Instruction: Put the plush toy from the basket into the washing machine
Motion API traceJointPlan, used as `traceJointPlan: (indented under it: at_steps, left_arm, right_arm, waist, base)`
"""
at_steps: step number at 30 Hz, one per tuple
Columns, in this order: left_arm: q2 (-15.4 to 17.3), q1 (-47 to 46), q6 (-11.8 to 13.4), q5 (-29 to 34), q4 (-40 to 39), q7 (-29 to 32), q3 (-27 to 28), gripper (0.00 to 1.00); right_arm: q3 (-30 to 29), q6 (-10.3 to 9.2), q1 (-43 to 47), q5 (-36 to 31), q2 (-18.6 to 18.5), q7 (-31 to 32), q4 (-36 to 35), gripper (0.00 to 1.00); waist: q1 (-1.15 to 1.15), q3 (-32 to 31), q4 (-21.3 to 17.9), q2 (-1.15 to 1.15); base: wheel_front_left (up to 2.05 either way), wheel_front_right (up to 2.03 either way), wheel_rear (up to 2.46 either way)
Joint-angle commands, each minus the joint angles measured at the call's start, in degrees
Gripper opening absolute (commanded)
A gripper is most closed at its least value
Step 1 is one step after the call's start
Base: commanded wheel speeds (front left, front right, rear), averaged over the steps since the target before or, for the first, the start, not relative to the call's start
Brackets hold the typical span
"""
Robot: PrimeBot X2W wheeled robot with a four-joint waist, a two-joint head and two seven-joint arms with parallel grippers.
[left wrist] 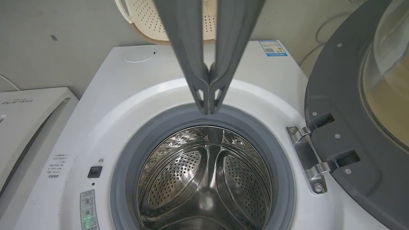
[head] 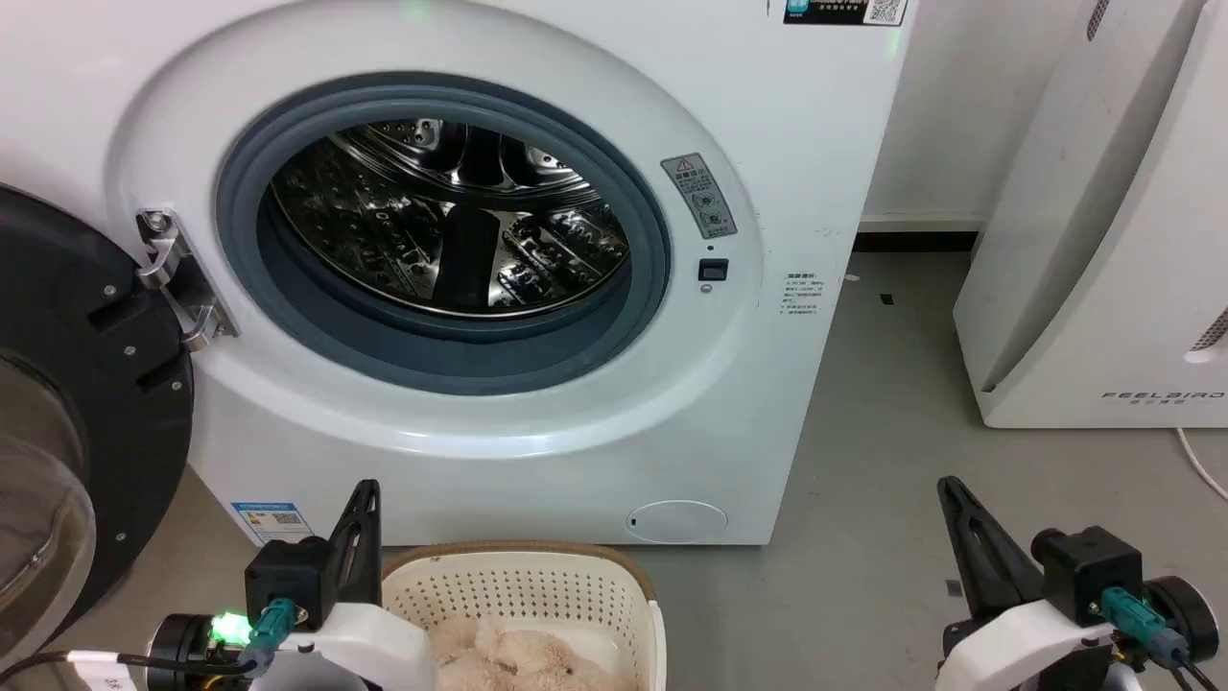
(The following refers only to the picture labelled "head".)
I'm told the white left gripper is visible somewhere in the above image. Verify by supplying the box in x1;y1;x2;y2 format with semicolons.
259;479;439;691

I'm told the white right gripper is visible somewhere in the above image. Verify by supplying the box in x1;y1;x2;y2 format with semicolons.
936;475;1122;691

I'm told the beige plush teddy bear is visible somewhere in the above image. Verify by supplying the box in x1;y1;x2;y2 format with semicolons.
429;615;626;691

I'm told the black washing machine door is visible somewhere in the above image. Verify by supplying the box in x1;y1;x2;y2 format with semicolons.
0;184;196;673

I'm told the stainless steel washing machine drum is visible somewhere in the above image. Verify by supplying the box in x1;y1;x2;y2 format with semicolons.
270;119;631;319

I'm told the silver metal door hinge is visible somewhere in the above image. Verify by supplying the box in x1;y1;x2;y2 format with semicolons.
135;208;239;353

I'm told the blue white energy sticker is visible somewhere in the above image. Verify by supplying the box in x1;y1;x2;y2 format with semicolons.
230;500;316;547

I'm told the white plastic laundry basket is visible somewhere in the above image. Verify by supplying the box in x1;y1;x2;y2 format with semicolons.
381;540;668;691

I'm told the grey rubber door gasket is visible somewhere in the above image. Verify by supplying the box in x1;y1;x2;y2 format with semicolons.
215;72;673;396

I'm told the oval drain filter cover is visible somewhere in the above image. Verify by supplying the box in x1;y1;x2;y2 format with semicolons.
627;500;729;545

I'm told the small printed text label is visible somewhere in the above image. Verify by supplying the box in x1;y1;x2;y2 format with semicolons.
782;271;824;320

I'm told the white Feelbird appliance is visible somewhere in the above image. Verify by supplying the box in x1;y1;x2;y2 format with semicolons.
953;0;1228;430

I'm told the white front-load washing machine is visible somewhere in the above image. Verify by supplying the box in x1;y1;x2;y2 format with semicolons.
0;0;910;547

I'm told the grey warning sticker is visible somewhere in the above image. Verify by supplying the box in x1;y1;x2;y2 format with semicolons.
660;153;739;241

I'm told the black QR code sticker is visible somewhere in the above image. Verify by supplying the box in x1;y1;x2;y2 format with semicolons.
783;0;909;27

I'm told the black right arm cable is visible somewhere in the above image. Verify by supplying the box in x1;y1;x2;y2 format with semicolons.
1099;586;1224;691

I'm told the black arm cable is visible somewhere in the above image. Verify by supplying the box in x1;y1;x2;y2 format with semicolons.
0;597;300;684
1099;586;1224;691

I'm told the white floor power cable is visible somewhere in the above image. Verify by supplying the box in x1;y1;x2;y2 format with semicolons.
1176;427;1228;504

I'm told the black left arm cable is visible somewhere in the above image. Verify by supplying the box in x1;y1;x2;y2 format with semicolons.
0;597;300;684

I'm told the black wall baseboard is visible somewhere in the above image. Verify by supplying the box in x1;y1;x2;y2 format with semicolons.
852;230;980;253

